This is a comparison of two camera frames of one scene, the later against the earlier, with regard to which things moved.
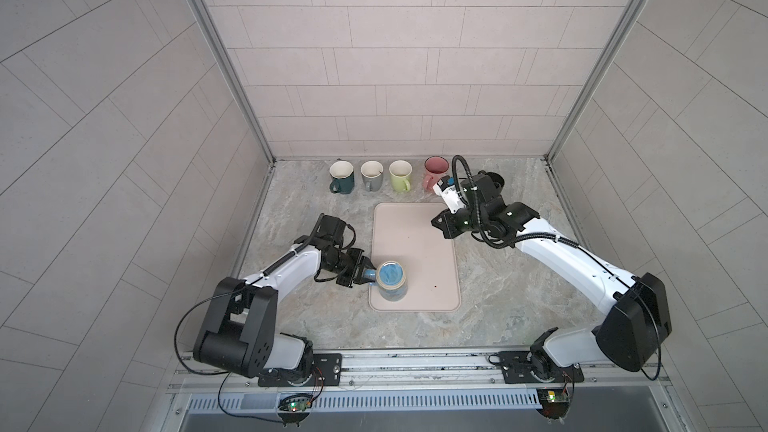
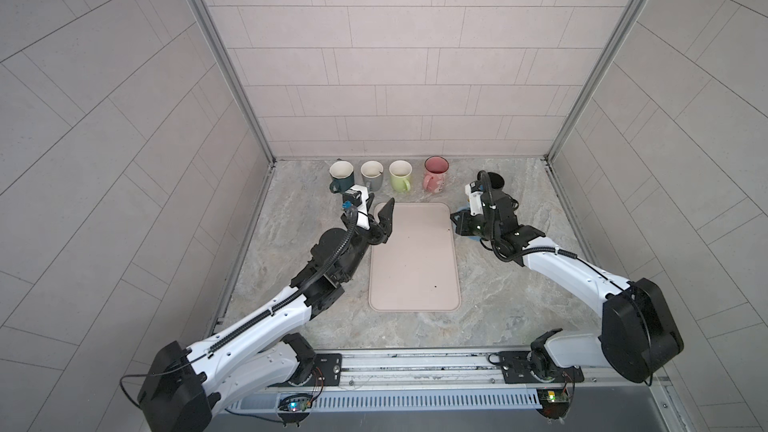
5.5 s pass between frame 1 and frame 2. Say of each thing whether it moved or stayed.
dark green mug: stayed
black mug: stayed
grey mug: stayed
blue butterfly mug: moved
